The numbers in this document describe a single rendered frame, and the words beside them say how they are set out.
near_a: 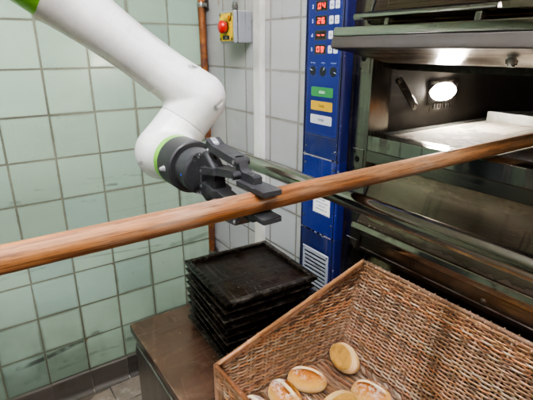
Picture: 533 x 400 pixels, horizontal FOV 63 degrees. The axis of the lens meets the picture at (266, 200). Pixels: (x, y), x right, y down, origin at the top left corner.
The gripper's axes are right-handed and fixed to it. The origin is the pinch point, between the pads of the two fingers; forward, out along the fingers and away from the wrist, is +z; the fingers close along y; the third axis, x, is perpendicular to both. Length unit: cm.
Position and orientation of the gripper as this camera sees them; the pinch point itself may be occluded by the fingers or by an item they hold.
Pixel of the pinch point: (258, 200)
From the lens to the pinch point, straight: 60.2
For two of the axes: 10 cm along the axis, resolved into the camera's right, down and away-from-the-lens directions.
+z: 5.6, 2.8, -7.8
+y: -0.1, 9.4, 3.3
